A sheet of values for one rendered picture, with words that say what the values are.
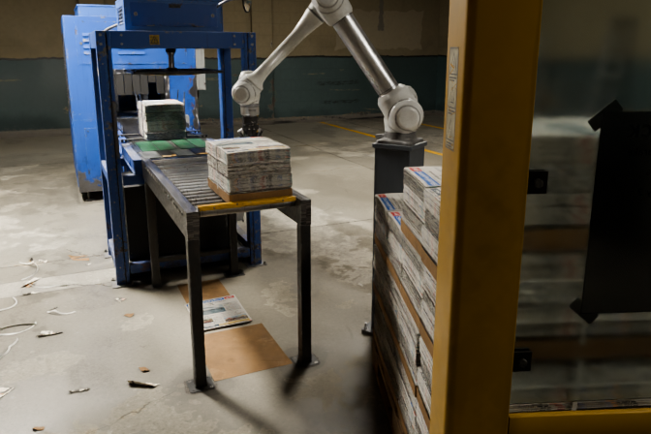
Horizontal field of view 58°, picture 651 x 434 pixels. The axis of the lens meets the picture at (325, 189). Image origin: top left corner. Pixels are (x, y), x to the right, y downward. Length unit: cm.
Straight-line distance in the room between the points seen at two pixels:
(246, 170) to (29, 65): 885
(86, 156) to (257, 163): 372
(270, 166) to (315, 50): 967
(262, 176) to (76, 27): 375
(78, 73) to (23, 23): 522
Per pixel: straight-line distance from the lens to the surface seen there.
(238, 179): 249
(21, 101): 1116
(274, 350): 301
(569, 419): 94
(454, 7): 78
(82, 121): 602
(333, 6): 257
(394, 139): 283
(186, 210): 247
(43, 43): 1113
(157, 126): 448
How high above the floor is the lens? 144
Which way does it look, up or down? 13 degrees down
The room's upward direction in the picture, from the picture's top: straight up
